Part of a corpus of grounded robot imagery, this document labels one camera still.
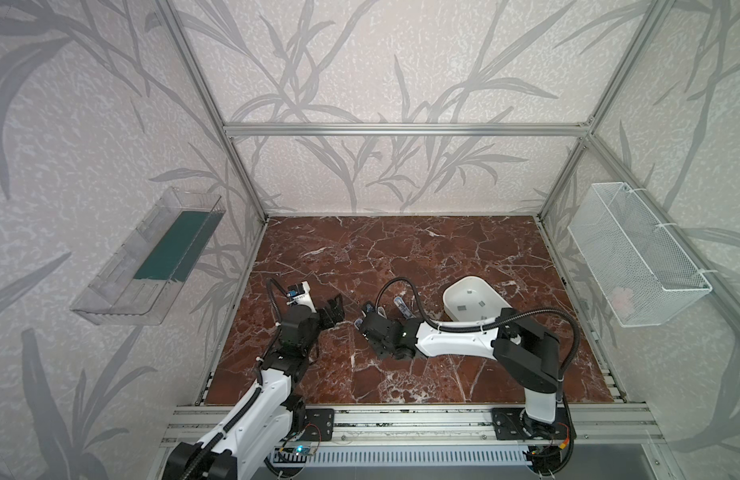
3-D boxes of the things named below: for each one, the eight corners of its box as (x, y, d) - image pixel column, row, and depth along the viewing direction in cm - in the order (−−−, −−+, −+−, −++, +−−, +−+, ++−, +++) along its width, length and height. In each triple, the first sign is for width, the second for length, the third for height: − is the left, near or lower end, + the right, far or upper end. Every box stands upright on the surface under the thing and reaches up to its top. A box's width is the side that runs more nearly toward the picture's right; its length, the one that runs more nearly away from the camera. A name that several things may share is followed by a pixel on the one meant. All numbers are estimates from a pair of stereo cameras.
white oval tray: (442, 321, 94) (445, 312, 89) (438, 286, 102) (441, 276, 97) (504, 321, 94) (511, 312, 89) (495, 286, 102) (500, 276, 97)
